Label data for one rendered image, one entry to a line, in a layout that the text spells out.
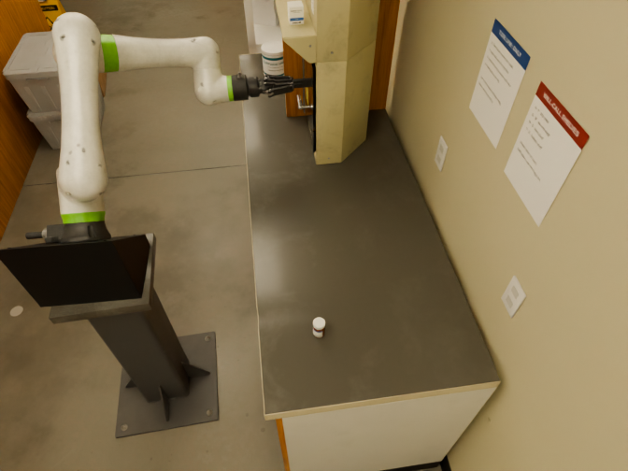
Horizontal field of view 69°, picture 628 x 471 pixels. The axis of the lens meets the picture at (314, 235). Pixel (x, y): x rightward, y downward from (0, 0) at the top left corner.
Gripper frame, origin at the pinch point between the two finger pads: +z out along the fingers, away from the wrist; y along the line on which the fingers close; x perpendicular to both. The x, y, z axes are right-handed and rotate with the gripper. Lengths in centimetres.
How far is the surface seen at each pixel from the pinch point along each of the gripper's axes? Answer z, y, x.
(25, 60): -172, 165, 66
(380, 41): 38, 32, 3
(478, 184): 48, -59, 4
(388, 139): 40, 8, 37
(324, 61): 7.7, -4.6, -10.6
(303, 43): 0.1, -4.6, -17.7
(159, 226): -90, 58, 131
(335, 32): 11.4, -4.6, -20.8
